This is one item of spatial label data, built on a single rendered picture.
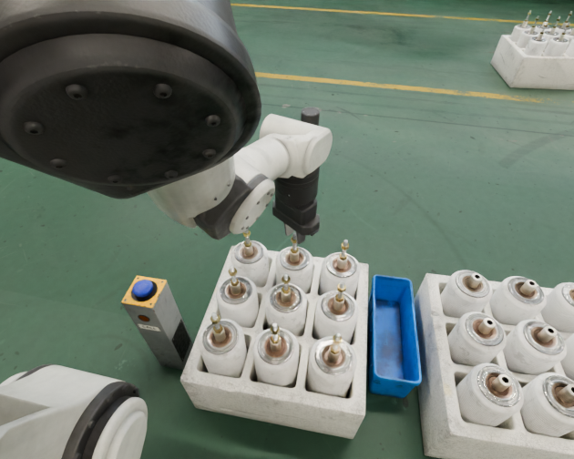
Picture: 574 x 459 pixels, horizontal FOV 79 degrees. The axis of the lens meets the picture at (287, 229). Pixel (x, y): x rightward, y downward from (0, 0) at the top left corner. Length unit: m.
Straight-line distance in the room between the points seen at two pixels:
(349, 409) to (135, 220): 1.02
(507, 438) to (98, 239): 1.31
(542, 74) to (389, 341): 2.05
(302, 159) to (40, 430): 0.47
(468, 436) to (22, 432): 0.71
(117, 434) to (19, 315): 0.85
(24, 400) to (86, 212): 1.11
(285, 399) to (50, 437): 0.43
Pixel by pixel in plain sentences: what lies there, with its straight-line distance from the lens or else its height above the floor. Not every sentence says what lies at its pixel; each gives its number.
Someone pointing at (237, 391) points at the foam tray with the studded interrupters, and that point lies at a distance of 0.80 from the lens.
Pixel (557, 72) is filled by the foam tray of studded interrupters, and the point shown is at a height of 0.10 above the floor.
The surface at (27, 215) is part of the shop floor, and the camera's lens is 1.68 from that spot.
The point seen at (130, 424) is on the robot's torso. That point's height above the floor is 0.43.
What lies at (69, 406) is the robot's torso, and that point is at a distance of 0.52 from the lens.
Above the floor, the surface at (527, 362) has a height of 0.21.
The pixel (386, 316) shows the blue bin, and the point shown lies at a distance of 1.11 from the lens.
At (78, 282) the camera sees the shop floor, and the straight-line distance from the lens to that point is 1.33.
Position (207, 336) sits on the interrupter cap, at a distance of 0.78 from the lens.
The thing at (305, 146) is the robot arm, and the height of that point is 0.63.
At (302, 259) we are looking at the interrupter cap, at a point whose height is 0.25.
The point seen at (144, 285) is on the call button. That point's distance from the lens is 0.79.
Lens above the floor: 0.93
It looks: 46 degrees down
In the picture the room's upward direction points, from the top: straight up
